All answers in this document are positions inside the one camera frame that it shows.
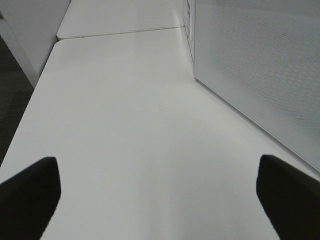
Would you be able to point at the white microwave oven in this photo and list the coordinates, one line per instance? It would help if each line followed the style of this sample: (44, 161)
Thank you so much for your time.
(257, 62)

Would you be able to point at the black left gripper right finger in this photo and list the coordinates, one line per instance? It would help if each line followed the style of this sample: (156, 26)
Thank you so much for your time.
(290, 198)

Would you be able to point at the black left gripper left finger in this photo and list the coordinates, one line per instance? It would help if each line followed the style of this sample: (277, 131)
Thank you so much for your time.
(29, 199)

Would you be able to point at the white microwave door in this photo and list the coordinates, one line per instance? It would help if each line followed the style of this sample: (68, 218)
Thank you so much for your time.
(262, 62)

